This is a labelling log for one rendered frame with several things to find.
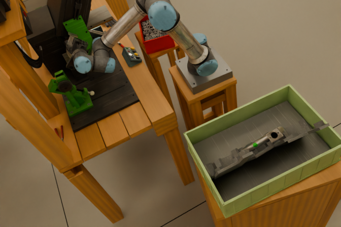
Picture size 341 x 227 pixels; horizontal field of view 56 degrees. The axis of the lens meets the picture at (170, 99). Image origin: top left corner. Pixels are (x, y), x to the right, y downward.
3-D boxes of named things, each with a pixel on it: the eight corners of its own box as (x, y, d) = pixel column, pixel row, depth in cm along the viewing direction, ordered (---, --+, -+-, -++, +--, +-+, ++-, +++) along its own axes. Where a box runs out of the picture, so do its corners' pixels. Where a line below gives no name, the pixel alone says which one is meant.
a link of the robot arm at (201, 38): (204, 45, 191) (202, 27, 181) (212, 60, 182) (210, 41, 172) (185, 51, 191) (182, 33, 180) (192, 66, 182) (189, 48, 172)
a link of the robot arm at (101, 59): (113, 50, 162) (92, 47, 158) (116, 65, 155) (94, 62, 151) (110, 62, 167) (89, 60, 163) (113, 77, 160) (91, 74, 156)
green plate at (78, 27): (94, 41, 208) (79, 11, 196) (96, 46, 201) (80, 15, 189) (77, 48, 206) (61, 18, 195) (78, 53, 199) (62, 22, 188)
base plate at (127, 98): (92, 12, 261) (91, 10, 259) (139, 101, 191) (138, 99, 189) (43, 33, 255) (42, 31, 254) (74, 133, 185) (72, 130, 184)
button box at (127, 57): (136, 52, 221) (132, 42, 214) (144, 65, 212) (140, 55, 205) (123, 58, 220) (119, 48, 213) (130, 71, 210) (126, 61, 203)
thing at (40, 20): (69, 42, 237) (47, 4, 212) (78, 67, 218) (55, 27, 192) (46, 53, 235) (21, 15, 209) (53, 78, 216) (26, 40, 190)
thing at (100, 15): (106, 8, 220) (104, 4, 218) (113, 20, 210) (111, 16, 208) (53, 31, 215) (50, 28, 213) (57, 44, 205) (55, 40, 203)
